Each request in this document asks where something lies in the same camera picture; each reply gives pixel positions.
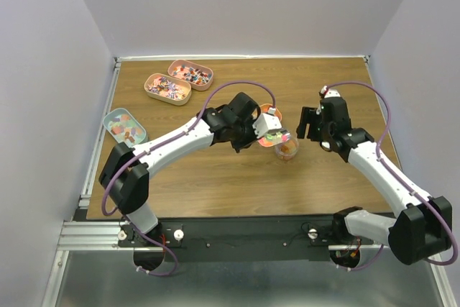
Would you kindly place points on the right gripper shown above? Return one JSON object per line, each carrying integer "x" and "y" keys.
{"x": 309, "y": 115}

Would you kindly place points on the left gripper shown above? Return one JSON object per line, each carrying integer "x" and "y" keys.
{"x": 238, "y": 147}

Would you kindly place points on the metal scoop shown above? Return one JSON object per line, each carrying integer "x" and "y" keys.
{"x": 275, "y": 138}

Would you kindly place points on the orange candy tray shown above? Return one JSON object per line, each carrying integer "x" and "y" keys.
{"x": 270, "y": 109}

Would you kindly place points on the clear plastic cup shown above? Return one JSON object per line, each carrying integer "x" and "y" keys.
{"x": 286, "y": 151}

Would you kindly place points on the grey candy tray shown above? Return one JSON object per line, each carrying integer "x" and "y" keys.
{"x": 124, "y": 128}

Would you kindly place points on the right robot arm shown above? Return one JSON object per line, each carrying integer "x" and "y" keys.
{"x": 421, "y": 225}

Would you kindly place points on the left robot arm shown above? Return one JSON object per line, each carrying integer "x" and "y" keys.
{"x": 126, "y": 174}

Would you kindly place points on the pink candy tray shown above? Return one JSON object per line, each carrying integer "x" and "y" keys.
{"x": 198, "y": 76}

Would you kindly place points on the beige candy tray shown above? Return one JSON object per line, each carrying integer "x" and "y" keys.
{"x": 168, "y": 89}

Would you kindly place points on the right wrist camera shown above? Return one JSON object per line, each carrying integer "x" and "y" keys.
{"x": 329, "y": 92}

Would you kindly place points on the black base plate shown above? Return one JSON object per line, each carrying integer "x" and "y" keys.
{"x": 252, "y": 238}

